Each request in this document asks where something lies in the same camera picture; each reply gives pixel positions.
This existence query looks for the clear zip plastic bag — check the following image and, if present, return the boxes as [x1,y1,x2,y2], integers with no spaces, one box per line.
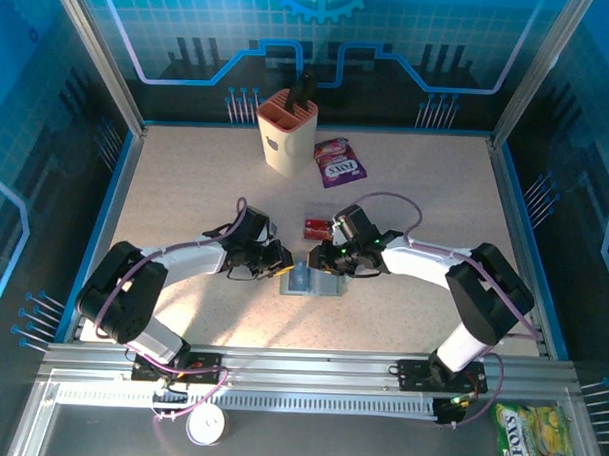
[279,266,349,300]

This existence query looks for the blue credit card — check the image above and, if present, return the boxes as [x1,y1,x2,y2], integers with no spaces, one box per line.
[287,267,313,293]

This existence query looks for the clear acrylic card stand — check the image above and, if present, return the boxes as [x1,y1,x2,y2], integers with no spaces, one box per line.
[302,202,336,243]

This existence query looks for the purple Fox's candy bag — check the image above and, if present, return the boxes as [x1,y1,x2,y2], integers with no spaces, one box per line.
[312,135,370,191]

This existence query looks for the beige knife block orange top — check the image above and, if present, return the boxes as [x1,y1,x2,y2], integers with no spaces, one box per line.
[253,87,321,179]

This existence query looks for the white round lid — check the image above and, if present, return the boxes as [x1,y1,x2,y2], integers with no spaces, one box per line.
[184,402,227,447]

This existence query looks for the yellow green Fox's candy bag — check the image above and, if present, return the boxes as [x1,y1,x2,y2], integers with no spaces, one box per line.
[490,402,579,456]

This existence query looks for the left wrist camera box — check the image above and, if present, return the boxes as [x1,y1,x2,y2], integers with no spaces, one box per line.
[241,205,279,243]

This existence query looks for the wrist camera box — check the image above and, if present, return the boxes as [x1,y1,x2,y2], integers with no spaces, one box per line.
[241,205,279,243]
[331,203,376,244]

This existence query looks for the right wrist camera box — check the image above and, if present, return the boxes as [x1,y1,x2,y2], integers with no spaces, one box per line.
[331,203,376,244]

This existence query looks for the aluminium mounting rail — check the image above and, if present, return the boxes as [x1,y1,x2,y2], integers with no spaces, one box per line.
[37,339,584,402]

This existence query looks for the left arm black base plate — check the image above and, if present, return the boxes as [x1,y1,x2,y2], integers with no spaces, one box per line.
[129,349,227,386]

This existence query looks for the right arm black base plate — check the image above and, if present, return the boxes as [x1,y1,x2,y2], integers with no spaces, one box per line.
[395,358,490,396]

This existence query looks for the slotted grey cable duct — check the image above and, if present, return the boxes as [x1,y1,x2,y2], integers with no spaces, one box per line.
[52,382,443,423]

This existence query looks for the left aluminium side rail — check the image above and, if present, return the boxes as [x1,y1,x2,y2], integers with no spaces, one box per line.
[62,122,149,346]

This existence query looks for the aluminium side rail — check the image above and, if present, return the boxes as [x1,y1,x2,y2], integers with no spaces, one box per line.
[481,136,564,361]
[62,122,149,346]

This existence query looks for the right aluminium side rail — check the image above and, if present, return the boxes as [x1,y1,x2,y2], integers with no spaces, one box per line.
[481,136,564,361]

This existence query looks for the left aluminium frame post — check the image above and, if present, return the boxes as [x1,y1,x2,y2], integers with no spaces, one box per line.
[41,0,152,139]

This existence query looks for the aluminium frame post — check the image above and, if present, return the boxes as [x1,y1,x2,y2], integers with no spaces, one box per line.
[488,0,597,153]
[41,0,152,139]

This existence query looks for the right aluminium frame post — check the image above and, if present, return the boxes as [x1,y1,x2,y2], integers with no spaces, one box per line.
[488,0,597,153]

